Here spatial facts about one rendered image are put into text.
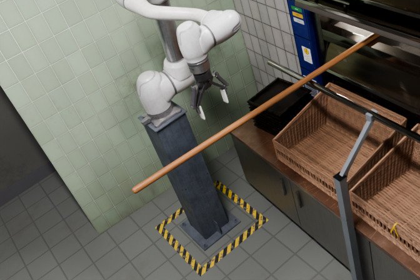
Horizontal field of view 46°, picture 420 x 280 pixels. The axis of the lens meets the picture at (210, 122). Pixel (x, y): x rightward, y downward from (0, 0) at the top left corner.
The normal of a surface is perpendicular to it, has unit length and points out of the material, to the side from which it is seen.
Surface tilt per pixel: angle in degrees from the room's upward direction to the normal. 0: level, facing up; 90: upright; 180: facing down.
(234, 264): 0
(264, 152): 0
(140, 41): 90
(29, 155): 90
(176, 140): 90
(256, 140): 0
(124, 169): 90
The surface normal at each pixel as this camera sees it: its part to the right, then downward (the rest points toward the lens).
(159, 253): -0.28, -0.76
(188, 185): 0.57, 0.37
